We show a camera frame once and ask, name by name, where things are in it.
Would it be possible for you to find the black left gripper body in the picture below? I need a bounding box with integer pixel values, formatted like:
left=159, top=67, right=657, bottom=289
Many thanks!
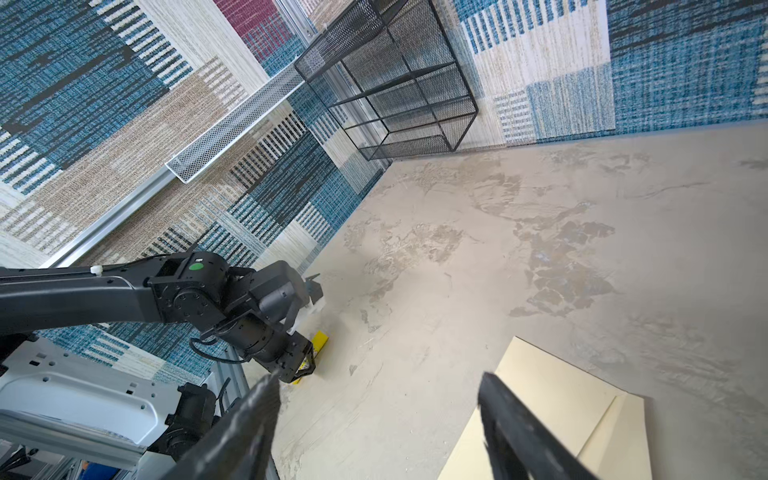
left=239, top=316, right=316, bottom=383

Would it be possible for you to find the yellow glue stick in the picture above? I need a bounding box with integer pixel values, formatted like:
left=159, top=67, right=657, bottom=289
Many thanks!
left=292, top=331, right=329, bottom=385

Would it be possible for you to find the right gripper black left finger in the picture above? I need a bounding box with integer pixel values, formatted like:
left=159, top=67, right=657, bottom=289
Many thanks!
left=164, top=375, right=281, bottom=480

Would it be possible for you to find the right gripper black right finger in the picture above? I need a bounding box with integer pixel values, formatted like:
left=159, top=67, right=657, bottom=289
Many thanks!
left=478, top=372, right=595, bottom=479

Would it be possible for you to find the manila paper envelope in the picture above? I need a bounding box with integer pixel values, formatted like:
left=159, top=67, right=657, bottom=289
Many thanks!
left=440, top=338, right=652, bottom=479

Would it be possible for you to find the black wire mesh shelf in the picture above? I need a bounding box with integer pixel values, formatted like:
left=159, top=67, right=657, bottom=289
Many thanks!
left=295, top=1, right=478, bottom=162

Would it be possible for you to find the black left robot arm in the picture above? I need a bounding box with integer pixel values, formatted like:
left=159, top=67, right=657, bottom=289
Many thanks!
left=1, top=252, right=323, bottom=479

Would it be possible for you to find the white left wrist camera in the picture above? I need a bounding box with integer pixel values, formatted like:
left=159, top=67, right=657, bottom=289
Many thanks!
left=289, top=274, right=326, bottom=333

